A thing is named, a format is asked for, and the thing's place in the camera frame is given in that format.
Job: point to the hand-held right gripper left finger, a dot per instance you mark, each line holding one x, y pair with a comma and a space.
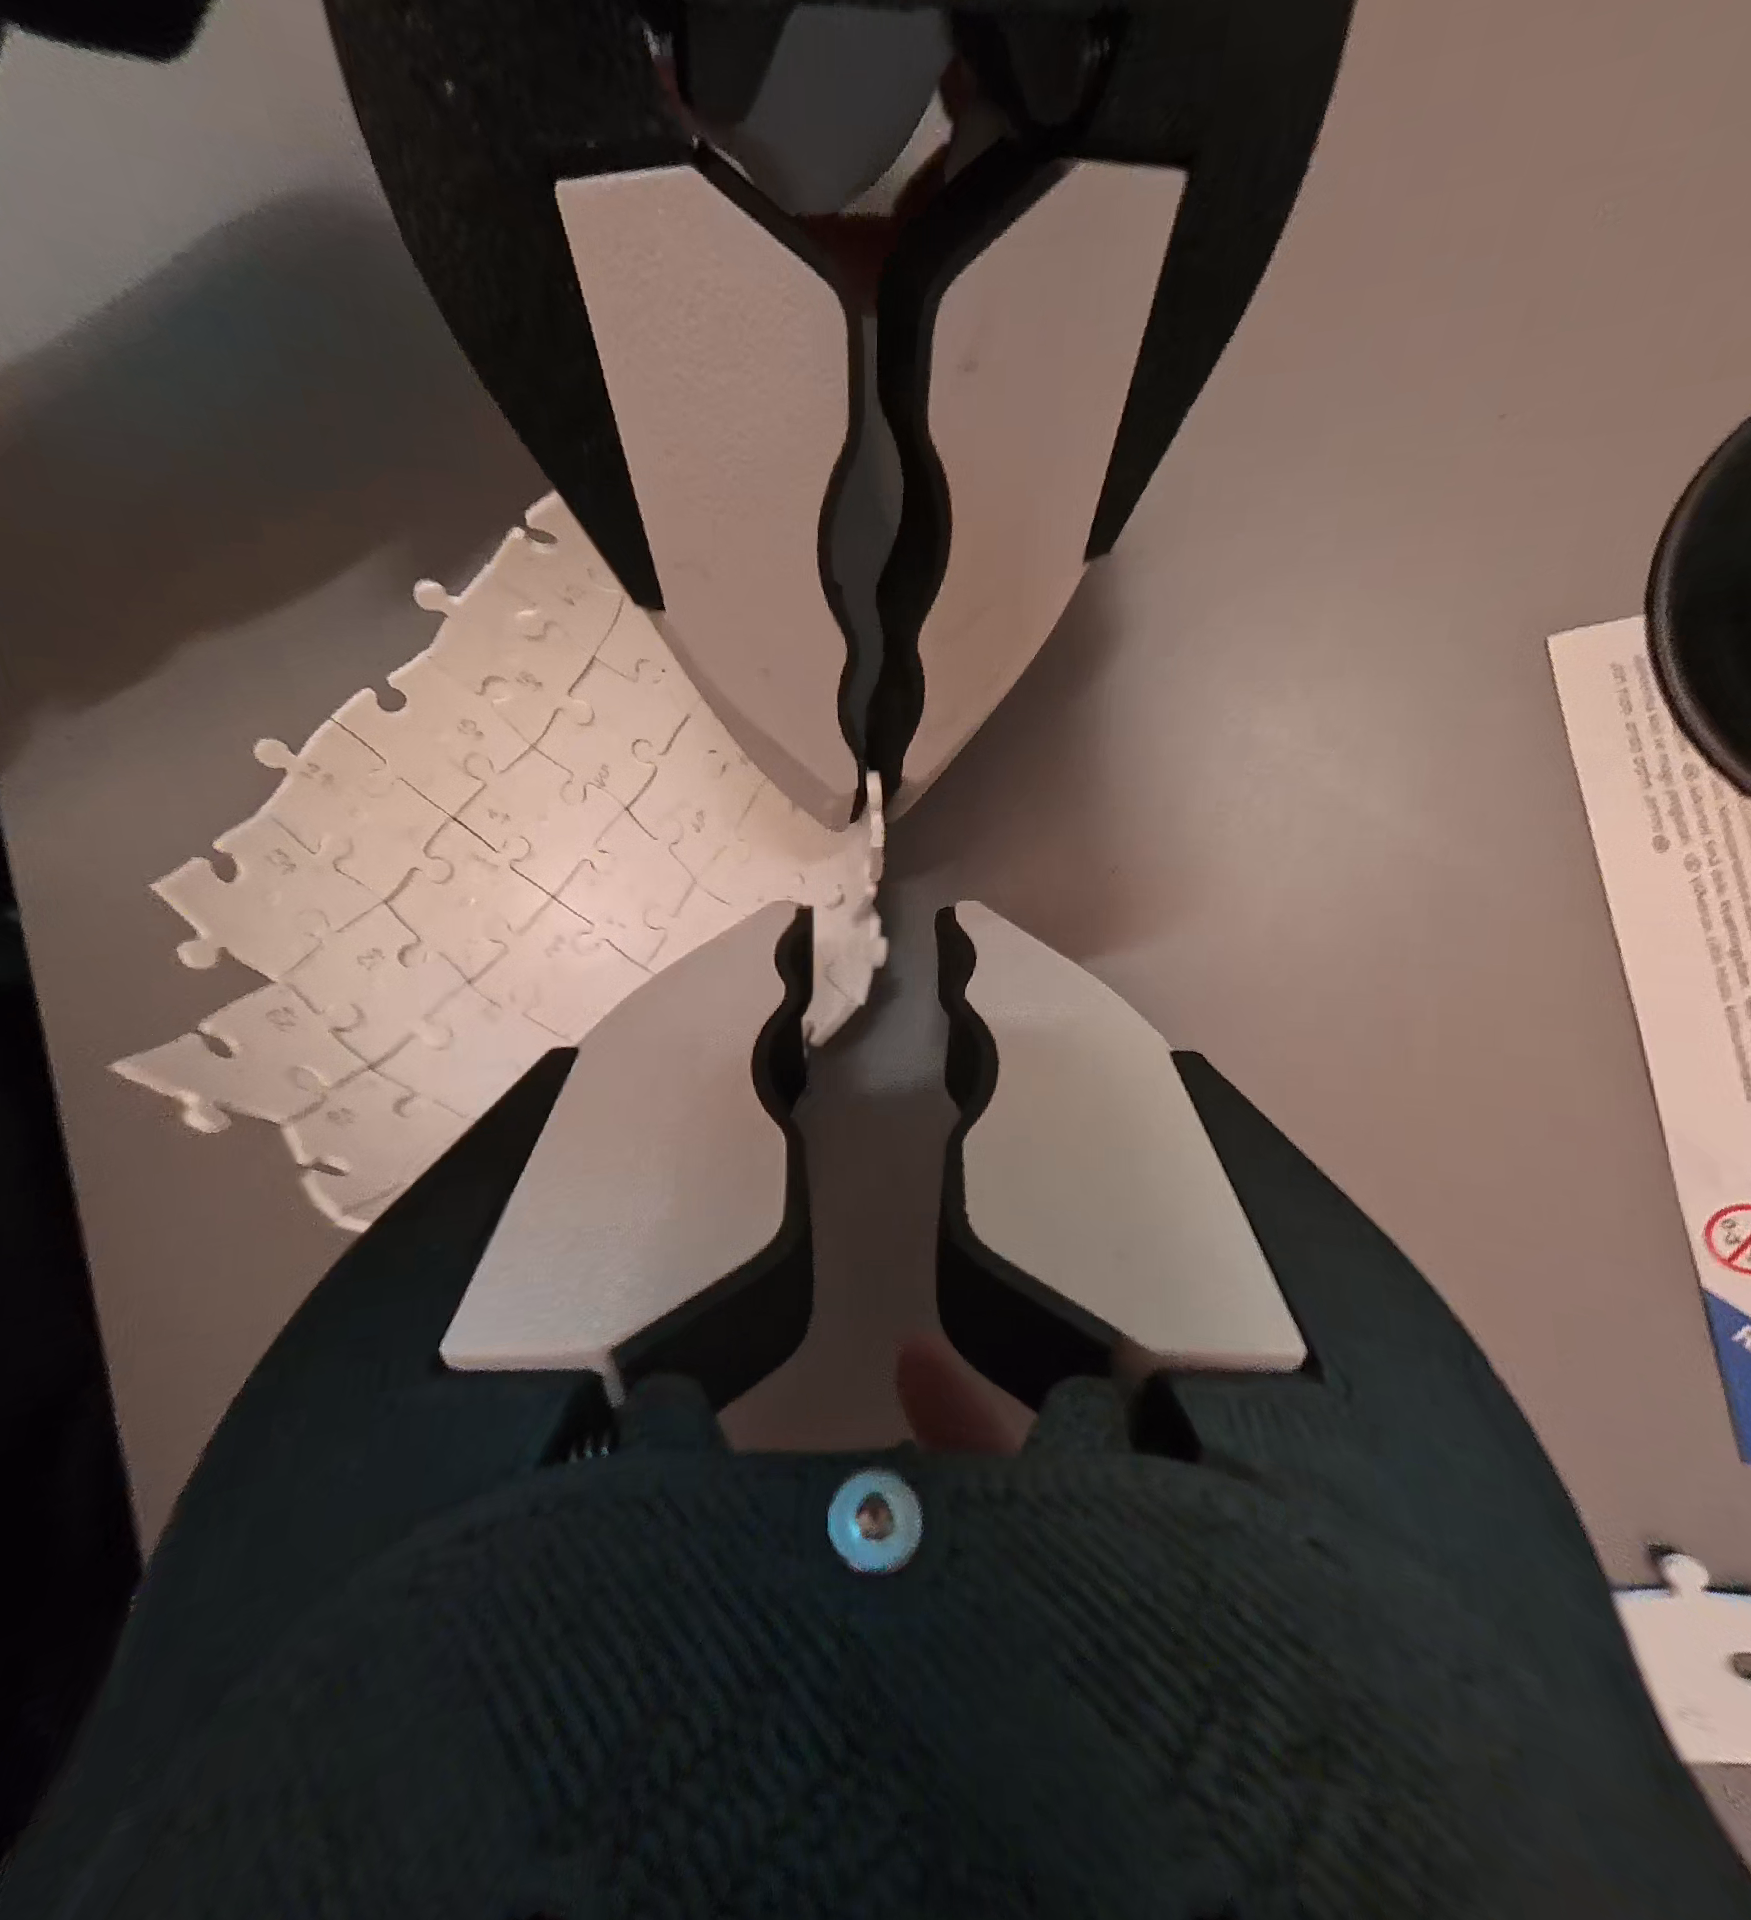
619, 1184

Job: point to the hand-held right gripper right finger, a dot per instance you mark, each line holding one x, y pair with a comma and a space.
1116, 1201

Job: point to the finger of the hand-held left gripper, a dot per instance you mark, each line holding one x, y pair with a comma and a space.
1025, 450
710, 450

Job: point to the partly built white puzzle ball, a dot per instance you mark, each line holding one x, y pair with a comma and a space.
515, 840

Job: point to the person's right hand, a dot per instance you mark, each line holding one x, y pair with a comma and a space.
965, 1402

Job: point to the white printed leaflet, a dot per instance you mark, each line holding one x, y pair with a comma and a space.
1715, 974

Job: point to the black round stand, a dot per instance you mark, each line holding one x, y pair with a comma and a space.
1745, 599

